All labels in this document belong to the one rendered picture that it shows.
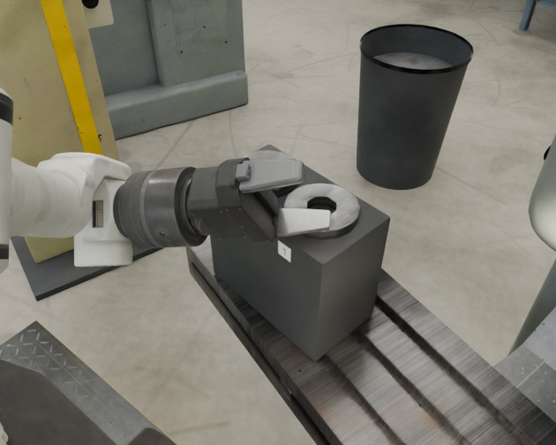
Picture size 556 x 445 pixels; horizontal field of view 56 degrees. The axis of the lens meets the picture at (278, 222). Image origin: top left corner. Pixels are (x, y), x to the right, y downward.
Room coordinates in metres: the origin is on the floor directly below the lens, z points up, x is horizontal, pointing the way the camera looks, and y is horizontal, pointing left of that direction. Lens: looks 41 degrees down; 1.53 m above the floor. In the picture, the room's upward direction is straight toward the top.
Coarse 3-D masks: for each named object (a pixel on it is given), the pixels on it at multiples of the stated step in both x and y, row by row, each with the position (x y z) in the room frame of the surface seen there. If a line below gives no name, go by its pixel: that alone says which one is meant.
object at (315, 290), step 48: (288, 192) 0.52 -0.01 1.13; (336, 192) 0.50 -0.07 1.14; (240, 240) 0.50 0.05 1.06; (288, 240) 0.44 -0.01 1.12; (336, 240) 0.43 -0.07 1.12; (384, 240) 0.47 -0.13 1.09; (240, 288) 0.51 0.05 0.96; (288, 288) 0.43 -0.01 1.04; (336, 288) 0.41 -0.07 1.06; (288, 336) 0.43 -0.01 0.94; (336, 336) 0.42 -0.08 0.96
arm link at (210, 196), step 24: (192, 168) 0.47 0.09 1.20; (216, 168) 0.44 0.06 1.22; (144, 192) 0.43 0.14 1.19; (168, 192) 0.42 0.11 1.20; (192, 192) 0.42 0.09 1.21; (216, 192) 0.40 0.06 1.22; (240, 192) 0.39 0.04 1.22; (264, 192) 0.44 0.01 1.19; (144, 216) 0.41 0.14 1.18; (168, 216) 0.41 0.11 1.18; (192, 216) 0.41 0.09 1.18; (216, 216) 0.40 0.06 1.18; (240, 216) 0.40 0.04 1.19; (264, 216) 0.42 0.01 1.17; (168, 240) 0.40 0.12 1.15; (192, 240) 0.41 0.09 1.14; (264, 240) 0.42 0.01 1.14
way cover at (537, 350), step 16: (544, 320) 0.48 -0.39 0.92; (544, 336) 0.46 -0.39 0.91; (528, 352) 0.45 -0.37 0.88; (544, 352) 0.44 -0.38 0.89; (496, 368) 0.43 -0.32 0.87; (512, 368) 0.43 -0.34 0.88; (528, 368) 0.42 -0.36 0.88; (544, 368) 0.42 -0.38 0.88; (528, 384) 0.40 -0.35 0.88; (544, 384) 0.40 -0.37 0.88; (544, 400) 0.38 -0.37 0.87
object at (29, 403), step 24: (0, 360) 0.65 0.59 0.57; (0, 384) 0.59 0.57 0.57; (24, 384) 0.59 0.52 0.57; (48, 384) 0.59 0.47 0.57; (0, 408) 0.54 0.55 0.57; (24, 408) 0.54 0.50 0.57; (48, 408) 0.54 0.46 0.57; (72, 408) 0.54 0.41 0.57; (24, 432) 0.49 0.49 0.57; (48, 432) 0.49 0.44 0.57; (72, 432) 0.49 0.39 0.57; (96, 432) 0.49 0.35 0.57
